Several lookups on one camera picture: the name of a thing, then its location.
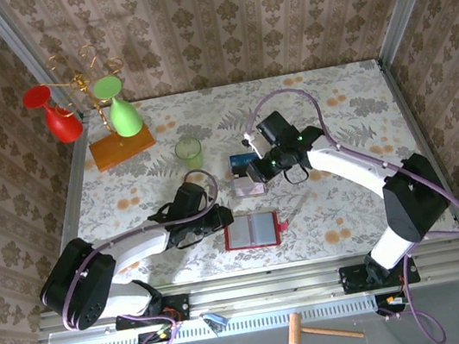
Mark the pink card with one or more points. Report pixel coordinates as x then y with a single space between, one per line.
245 189

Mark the red leather card holder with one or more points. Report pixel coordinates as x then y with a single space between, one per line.
260 230

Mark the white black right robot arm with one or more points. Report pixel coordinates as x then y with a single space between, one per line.
341 163

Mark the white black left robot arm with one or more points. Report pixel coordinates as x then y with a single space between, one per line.
145 246

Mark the clear acrylic card box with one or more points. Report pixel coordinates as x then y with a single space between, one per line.
232 184

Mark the green translucent plastic cup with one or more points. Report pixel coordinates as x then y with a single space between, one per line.
189 154

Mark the floral patterned table cover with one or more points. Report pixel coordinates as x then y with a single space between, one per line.
202 111

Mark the white perforated metal strip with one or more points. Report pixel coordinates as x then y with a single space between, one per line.
279 318

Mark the green plastic goblet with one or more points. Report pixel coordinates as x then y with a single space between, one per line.
125 118

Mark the wooden mallet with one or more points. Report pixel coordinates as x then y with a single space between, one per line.
296 329

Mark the red plastic goblet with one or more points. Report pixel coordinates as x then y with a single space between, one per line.
65 126

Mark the aluminium cross rail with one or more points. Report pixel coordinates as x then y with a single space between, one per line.
274 287

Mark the aluminium side rail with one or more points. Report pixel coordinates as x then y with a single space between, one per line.
75 161
407 109

